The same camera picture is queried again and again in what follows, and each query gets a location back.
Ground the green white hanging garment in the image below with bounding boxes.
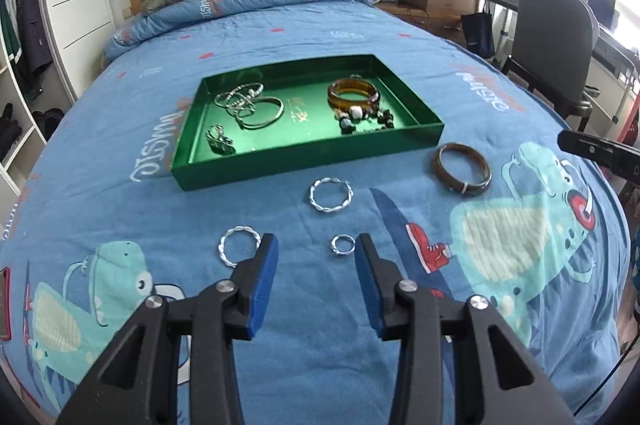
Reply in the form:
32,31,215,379
0,0,22,100

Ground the grey desk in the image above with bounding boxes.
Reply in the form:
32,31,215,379
475,0,640,116

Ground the small silver ring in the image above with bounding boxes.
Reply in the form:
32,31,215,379
329,233,356,258

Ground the small silver ornament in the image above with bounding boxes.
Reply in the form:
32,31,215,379
206,124,236,155

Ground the laptop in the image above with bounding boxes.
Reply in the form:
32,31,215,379
587,0,617,31

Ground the twisted silver bracelet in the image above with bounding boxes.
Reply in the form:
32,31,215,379
216,226,262,267
308,177,355,214

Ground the dark brown bangle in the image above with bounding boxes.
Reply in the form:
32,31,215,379
432,142,494,196

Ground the black cable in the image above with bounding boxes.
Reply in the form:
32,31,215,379
574,339,640,417

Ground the dark hanging jacket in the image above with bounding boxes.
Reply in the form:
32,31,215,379
10,0,54,78

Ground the folded blue duvet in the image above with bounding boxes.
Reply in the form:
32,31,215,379
103,0,383,62

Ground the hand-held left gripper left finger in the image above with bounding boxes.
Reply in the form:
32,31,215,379
57,232,280,425

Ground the red phone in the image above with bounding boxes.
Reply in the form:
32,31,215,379
0,267,11,341

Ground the dark tote bag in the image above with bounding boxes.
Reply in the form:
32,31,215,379
459,2,496,59

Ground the black bag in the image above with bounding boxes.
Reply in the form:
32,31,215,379
32,107,65,139

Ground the amber bangle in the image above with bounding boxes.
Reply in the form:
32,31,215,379
327,77,381,112

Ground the grey chair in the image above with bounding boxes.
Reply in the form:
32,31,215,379
502,0,602,132

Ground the green tray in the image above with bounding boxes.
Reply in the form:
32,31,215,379
170,53,446,193

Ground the dark bead bracelet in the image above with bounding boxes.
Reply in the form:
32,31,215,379
334,105,397,136

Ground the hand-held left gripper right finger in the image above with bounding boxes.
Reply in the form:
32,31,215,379
354,233,576,425

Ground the silver bead necklace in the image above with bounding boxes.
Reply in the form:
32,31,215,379
214,82,264,117

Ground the thin silver bangle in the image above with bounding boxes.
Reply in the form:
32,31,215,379
234,96,285,130

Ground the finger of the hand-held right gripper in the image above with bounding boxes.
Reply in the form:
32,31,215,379
557,130,640,187

